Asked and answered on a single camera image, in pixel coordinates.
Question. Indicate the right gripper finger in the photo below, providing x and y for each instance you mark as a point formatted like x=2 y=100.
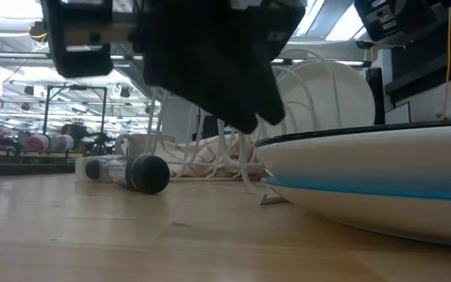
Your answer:
x=217 y=58

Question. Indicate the white striped dish towel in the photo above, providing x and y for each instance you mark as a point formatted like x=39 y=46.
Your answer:
x=206 y=154

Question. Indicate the black and white plate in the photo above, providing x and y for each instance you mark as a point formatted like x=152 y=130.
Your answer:
x=366 y=152

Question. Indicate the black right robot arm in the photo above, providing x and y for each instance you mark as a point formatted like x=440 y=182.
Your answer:
x=401 y=19

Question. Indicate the black metal stand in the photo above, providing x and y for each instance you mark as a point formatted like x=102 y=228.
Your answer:
x=46 y=109

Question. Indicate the pink and white round object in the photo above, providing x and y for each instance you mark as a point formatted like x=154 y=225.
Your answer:
x=64 y=142
x=37 y=142

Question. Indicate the wooden workbench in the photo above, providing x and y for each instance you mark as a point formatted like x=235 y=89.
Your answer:
x=33 y=154

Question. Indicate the black upright panel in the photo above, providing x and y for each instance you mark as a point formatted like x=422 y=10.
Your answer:
x=376 y=96

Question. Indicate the white panel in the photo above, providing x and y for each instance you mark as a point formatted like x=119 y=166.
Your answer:
x=397 y=113

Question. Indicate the black side table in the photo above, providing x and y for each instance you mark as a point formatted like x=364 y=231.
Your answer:
x=429 y=66

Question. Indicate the black aluminium frame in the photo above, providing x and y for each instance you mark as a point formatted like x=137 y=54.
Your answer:
x=22 y=168

